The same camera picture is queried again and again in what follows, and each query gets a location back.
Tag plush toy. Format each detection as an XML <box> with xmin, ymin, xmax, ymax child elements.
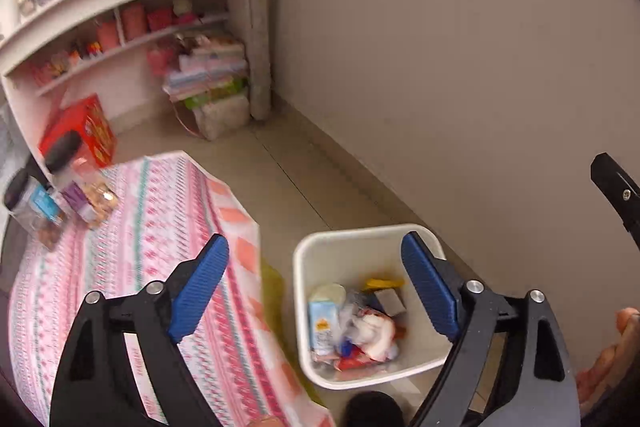
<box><xmin>172</xmin><ymin>0</ymin><xmax>201</xmax><ymax>25</ymax></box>

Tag yellow-green cloth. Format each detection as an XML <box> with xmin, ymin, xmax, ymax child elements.
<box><xmin>260</xmin><ymin>259</ymin><xmax>321</xmax><ymax>403</ymax></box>

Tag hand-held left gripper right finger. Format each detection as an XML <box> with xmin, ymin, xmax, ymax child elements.
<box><xmin>401</xmin><ymin>231</ymin><xmax>582</xmax><ymax>427</ymax></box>

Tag white round lid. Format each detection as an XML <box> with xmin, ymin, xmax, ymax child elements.
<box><xmin>310</xmin><ymin>283</ymin><xmax>347</xmax><ymax>305</ymax></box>

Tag stack of folded cloths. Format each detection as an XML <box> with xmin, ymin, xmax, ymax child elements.
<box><xmin>162</xmin><ymin>34</ymin><xmax>249</xmax><ymax>100</ymax></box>

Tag red cardboard box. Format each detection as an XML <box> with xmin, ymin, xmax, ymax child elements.
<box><xmin>39</xmin><ymin>93</ymin><xmax>118</xmax><ymax>168</ymax></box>

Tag person's right hand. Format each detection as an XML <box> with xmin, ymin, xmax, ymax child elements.
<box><xmin>576</xmin><ymin>307</ymin><xmax>640</xmax><ymax>408</ymax></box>

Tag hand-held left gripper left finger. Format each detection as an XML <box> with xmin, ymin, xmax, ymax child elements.
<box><xmin>50</xmin><ymin>233</ymin><xmax>231</xmax><ymax>427</ymax></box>

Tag pink patterned tablecloth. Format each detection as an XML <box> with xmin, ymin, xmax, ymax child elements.
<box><xmin>7</xmin><ymin>150</ymin><xmax>336</xmax><ymax>427</ymax></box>

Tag pink basket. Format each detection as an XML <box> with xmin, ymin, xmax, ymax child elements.
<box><xmin>146</xmin><ymin>48</ymin><xmax>176</xmax><ymax>78</ymax></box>

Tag blue label jar black lid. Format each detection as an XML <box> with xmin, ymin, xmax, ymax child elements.
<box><xmin>2</xmin><ymin>167</ymin><xmax>68</xmax><ymax>250</ymax></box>

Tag purple label jar black lid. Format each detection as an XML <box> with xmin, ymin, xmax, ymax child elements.
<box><xmin>44</xmin><ymin>130</ymin><xmax>120</xmax><ymax>230</ymax></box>

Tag pink bucket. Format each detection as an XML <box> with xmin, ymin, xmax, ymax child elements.
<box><xmin>146</xmin><ymin>8</ymin><xmax>174</xmax><ymax>32</ymax></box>
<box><xmin>121</xmin><ymin>3</ymin><xmax>149</xmax><ymax>40</ymax></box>

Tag red and white snack packet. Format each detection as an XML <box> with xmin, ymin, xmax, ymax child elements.
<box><xmin>315</xmin><ymin>344</ymin><xmax>381</xmax><ymax>372</ymax></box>

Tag colourful small toys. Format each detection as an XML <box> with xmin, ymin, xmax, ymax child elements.
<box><xmin>30</xmin><ymin>38</ymin><xmax>103</xmax><ymax>82</ymax></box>

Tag green packet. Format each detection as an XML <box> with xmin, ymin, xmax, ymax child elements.
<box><xmin>182</xmin><ymin>79</ymin><xmax>249</xmax><ymax>108</ymax></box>

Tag blue and white drink carton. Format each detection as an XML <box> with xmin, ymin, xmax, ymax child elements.
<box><xmin>307</xmin><ymin>299</ymin><xmax>341</xmax><ymax>355</ymax></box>

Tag grey sponge block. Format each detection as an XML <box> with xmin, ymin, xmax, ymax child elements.
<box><xmin>374</xmin><ymin>288</ymin><xmax>407</xmax><ymax>315</ymax></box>

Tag yellow crumpled wrapper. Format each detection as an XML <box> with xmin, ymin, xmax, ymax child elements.
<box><xmin>361</xmin><ymin>276</ymin><xmax>406</xmax><ymax>292</ymax></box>

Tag white storage bag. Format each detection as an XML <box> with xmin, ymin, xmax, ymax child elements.
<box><xmin>192</xmin><ymin>96</ymin><xmax>251</xmax><ymax>141</ymax></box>

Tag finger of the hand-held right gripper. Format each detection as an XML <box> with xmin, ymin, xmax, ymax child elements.
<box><xmin>590</xmin><ymin>153</ymin><xmax>640</xmax><ymax>253</ymax></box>

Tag white plastic bin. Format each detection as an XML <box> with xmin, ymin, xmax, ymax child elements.
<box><xmin>292</xmin><ymin>223</ymin><xmax>453</xmax><ymax>390</ymax></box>

